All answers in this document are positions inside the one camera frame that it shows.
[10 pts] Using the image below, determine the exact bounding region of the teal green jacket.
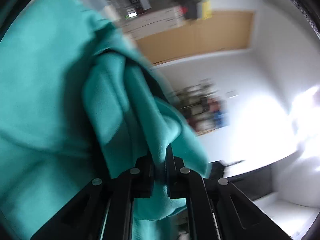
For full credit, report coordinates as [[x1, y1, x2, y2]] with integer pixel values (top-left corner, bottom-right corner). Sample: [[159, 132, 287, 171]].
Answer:
[[1, 0, 209, 239]]

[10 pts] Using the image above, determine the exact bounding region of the shelf with bottles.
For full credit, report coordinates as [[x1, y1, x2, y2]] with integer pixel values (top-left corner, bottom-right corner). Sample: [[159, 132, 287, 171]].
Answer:
[[171, 79, 228, 135]]

